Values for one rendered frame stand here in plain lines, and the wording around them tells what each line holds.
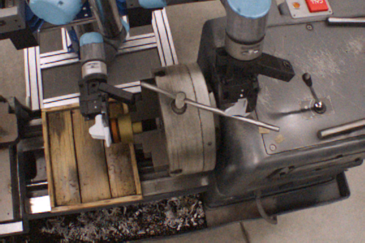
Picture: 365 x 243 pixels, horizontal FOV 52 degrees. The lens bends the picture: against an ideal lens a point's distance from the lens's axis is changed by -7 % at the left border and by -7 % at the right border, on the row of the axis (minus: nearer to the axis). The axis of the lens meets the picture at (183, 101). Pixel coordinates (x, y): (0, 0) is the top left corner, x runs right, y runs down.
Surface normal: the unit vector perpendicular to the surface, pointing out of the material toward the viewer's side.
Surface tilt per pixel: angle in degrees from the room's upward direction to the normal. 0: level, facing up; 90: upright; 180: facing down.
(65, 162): 0
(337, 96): 0
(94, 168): 0
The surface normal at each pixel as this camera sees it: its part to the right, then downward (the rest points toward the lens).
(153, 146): 0.02, -0.51
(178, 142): 0.15, 0.28
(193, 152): 0.18, 0.49
